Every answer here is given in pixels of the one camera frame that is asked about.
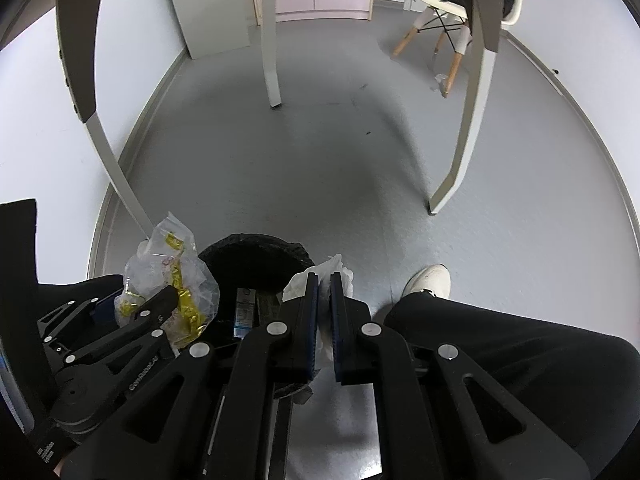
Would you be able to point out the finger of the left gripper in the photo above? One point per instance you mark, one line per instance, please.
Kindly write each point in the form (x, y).
(150, 316)
(78, 323)

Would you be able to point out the white right shoe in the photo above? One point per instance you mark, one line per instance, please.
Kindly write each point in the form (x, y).
(435, 280)

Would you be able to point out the black trouser legs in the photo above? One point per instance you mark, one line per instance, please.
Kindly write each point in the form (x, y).
(583, 385)

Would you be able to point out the tall white wardrobe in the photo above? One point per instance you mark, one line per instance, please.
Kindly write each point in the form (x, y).
(214, 26)

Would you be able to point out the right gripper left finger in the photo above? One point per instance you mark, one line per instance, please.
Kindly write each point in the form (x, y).
(309, 325)

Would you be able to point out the white tissue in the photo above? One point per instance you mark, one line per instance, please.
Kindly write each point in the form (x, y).
(296, 288)

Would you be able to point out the blue white milk carton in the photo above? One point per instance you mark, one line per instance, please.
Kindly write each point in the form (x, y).
(253, 309)

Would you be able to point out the black trash bin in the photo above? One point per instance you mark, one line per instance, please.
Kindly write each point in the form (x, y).
(261, 262)

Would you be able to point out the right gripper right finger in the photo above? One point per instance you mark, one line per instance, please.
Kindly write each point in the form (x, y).
(341, 337)

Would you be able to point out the white chair wooden legs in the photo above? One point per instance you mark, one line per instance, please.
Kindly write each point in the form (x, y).
(451, 20)

